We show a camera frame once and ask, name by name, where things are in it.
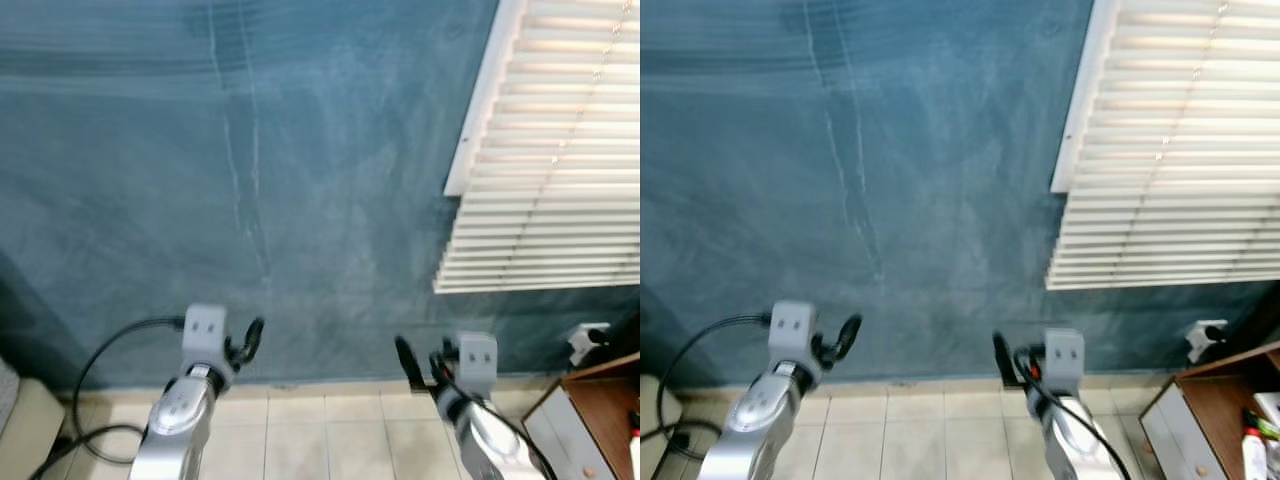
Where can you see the white slatted window blind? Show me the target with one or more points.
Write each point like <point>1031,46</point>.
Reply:
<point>560,170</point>
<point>1180,170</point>

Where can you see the white wall socket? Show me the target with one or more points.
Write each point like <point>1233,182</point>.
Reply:
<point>1203,338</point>
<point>585,340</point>

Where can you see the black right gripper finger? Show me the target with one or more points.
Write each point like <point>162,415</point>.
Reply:
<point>411,362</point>
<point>1006,360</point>

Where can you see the white plastic bottle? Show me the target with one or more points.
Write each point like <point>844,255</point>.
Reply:
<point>1253,458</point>
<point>635,455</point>

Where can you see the green small item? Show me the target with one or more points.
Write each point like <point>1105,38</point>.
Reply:
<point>1268,428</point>

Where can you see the white window frame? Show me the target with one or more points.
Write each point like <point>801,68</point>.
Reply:
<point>1085,100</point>
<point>485,100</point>

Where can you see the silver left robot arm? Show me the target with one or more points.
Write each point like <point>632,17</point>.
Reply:
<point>752,420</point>
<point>180,420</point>

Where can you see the beige cushioned seat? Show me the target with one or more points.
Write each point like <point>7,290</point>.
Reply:
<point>30,430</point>

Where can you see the brown wooden cabinet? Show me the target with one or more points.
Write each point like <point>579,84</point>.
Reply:
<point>1215,410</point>
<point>600,410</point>

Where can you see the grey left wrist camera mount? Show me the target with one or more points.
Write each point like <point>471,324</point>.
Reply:
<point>205,335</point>
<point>792,332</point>

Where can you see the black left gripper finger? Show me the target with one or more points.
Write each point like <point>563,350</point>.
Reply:
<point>851,335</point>
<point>254,338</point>

